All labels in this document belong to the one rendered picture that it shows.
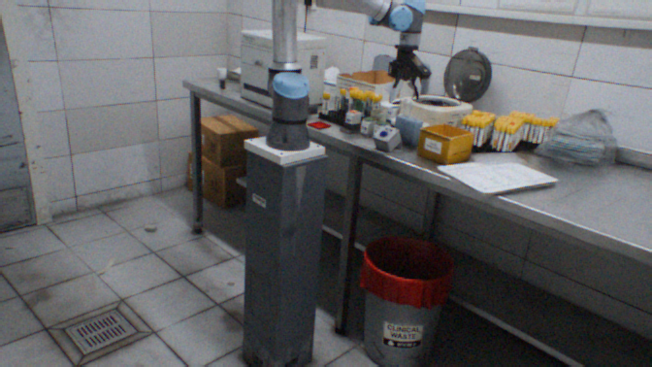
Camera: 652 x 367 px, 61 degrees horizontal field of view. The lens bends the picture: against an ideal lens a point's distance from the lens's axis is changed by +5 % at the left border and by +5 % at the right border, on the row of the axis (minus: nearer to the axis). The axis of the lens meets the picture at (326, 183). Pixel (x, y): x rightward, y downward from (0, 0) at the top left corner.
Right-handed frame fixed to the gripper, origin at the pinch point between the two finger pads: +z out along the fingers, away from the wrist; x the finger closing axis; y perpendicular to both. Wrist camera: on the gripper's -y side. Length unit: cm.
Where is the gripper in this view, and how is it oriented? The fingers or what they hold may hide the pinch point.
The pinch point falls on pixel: (405, 102)
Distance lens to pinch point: 200.0
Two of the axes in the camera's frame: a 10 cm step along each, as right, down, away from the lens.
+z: -0.7, 9.2, 3.8
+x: -7.8, 1.8, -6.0
